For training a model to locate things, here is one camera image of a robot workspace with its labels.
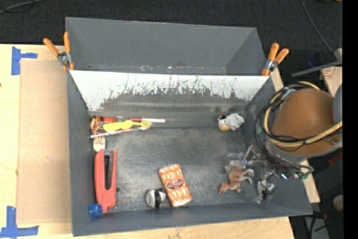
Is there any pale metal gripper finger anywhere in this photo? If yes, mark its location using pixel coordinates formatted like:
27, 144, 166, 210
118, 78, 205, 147
253, 180, 276, 205
225, 152, 251, 168

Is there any brown toy horse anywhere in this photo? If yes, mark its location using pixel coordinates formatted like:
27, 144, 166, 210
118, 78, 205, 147
218, 166, 255, 195

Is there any white toy sheep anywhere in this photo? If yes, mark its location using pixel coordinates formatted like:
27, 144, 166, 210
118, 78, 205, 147
217, 113, 246, 132

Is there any grey metal bin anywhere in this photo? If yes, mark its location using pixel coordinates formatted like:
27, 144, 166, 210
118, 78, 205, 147
64, 16, 313, 237

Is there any orange patterned packet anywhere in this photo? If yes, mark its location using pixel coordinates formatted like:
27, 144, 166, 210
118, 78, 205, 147
158, 163, 194, 208

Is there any silver and black round object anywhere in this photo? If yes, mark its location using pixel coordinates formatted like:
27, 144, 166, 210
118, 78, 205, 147
145, 188, 170, 209

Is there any red and white pen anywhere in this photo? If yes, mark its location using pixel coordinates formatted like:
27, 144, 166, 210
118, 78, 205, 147
129, 118, 167, 124

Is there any yellow plastic spoon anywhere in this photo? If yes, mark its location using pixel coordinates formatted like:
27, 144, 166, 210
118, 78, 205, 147
102, 119, 153, 133

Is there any red and white striped stick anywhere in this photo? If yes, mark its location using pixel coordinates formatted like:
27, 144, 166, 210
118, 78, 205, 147
89, 126, 149, 139

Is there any red plastic clamp tool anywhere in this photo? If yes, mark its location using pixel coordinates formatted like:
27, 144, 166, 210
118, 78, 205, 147
93, 148, 118, 214

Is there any beige round wooden piece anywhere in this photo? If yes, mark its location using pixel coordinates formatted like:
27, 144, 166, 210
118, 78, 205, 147
92, 135, 107, 152

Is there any small brown toy animal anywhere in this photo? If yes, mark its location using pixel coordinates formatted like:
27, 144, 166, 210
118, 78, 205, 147
90, 117, 103, 135

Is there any blue round cap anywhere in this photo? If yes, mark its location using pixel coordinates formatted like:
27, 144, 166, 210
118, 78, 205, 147
88, 203, 103, 219

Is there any brown cardboard board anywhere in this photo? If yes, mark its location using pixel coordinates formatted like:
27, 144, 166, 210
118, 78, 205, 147
15, 58, 74, 226

